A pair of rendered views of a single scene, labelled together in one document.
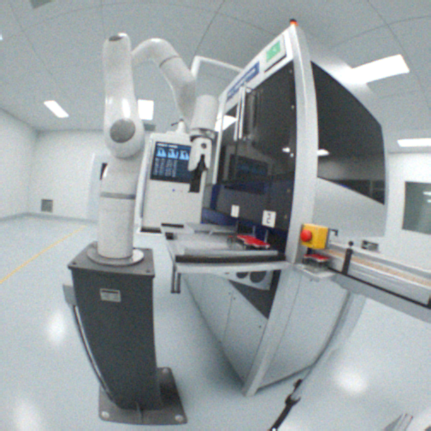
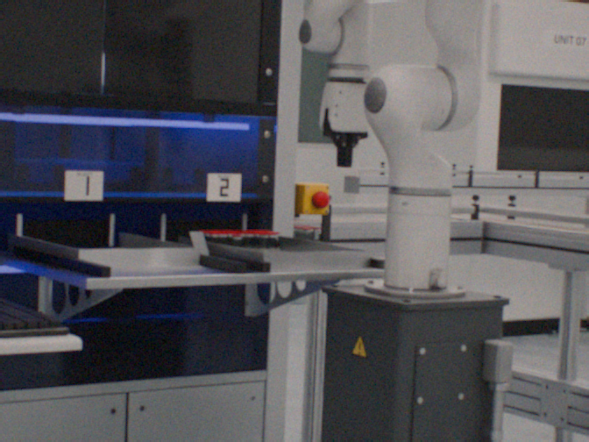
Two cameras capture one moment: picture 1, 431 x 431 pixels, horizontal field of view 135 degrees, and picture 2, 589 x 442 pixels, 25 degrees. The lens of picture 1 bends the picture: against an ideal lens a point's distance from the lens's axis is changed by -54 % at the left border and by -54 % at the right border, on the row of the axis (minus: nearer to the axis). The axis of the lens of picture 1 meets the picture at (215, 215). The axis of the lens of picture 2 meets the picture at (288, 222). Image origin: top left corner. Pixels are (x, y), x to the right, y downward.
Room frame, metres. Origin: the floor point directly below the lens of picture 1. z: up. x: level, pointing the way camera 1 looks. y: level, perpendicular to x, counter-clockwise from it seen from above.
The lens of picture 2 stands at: (1.38, 2.66, 1.16)
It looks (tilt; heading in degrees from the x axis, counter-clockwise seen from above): 4 degrees down; 256
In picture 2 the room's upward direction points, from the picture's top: 3 degrees clockwise
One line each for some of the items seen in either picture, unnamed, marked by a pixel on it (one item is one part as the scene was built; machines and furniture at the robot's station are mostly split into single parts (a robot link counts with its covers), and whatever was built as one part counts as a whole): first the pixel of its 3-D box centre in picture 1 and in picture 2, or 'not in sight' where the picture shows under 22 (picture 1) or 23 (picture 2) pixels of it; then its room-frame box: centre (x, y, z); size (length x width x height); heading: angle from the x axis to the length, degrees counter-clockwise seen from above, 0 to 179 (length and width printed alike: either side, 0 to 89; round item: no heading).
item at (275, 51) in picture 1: (274, 52); not in sight; (0.81, -0.22, 1.96); 0.21 x 0.01 x 0.21; 20
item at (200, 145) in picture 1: (199, 154); (347, 103); (0.61, 0.08, 1.21); 0.10 x 0.08 x 0.11; 20
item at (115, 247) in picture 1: (115, 227); (417, 243); (0.53, 0.30, 0.95); 0.19 x 0.19 x 0.18
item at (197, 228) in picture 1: (217, 231); (101, 249); (1.09, -0.02, 0.90); 0.34 x 0.26 x 0.04; 110
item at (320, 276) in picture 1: (318, 271); not in sight; (0.57, -0.38, 0.87); 0.14 x 0.13 x 0.02; 110
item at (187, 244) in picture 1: (221, 245); (272, 252); (0.73, -0.04, 0.90); 0.34 x 0.26 x 0.04; 110
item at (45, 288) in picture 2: not in sight; (81, 306); (1.13, 0.08, 0.80); 0.34 x 0.03 x 0.13; 110
